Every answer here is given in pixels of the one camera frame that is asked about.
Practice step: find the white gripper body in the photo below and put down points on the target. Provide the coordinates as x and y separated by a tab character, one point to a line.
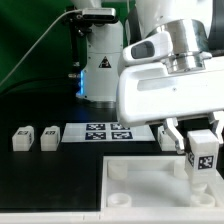
147	94

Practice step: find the white base tag plate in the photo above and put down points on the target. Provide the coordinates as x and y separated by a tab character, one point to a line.
105	132

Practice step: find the white square tabletop tray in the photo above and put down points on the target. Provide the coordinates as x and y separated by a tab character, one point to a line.
145	181

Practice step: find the white L-shaped obstacle wall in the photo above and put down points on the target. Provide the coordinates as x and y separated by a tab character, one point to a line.
72	218

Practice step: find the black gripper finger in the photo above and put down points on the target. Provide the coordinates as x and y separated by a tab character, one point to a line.
216	119
170	127

